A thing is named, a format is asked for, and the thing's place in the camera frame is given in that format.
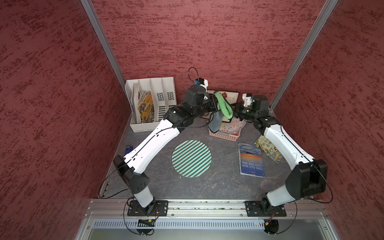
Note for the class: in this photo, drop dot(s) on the white booklet in organiser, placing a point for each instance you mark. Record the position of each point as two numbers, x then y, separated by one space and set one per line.
136 98

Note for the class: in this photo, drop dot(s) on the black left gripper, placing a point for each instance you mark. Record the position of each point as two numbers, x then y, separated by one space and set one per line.
212 99

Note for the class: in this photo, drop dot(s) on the white file organiser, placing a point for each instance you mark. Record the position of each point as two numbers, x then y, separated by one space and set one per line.
164 97

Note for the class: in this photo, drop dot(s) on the blue black stapler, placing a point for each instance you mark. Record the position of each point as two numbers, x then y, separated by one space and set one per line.
128 149

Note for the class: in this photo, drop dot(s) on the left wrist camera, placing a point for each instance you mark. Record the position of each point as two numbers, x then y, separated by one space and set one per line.
202 82

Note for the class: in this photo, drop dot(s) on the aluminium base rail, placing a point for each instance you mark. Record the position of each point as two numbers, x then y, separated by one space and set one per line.
207 209

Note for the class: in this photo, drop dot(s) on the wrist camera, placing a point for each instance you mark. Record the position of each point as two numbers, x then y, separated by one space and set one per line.
202 82
248 100

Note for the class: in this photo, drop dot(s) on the square floral plate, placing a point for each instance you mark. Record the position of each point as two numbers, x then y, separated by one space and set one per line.
231 97

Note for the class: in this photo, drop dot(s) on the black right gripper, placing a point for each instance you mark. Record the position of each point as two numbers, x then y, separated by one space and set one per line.
237 108

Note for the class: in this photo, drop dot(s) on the aluminium corner post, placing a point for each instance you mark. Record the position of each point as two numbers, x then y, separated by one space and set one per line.
315 30
96 24

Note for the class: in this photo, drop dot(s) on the pink perforated plastic basket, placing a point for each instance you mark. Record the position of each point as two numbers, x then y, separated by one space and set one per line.
230 137

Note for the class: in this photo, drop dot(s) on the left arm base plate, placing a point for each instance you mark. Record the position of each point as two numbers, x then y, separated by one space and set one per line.
157 208

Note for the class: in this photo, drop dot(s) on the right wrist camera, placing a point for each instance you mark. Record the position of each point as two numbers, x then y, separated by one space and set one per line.
248 100

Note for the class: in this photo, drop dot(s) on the green white striped round plate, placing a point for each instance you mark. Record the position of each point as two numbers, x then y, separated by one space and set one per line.
191 158

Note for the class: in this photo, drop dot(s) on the aluminium corner post right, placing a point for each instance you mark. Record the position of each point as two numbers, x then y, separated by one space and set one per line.
315 30

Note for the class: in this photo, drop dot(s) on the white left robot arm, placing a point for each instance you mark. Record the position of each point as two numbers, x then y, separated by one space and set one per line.
131 167

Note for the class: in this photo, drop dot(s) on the aluminium corner post left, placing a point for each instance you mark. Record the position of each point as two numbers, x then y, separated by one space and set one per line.
96 24

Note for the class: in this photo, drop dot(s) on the colourful speckled round plate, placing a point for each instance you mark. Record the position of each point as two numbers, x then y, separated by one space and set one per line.
233 126

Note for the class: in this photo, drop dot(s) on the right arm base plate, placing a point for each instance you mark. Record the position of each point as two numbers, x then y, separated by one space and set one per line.
261 208

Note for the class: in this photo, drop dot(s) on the yellow illustrated book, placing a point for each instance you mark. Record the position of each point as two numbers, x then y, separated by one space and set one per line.
147 109

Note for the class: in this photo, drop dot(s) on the green grey microfibre cloth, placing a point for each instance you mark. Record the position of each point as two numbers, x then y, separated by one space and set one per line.
216 117

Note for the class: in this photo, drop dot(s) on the blue old man sea book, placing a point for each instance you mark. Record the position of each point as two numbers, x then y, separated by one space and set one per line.
251 161

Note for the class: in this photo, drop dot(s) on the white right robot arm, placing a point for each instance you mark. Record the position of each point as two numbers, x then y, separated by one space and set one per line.
308 176

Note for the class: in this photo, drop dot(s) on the children's picture book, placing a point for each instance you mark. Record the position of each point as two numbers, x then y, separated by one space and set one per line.
268 148

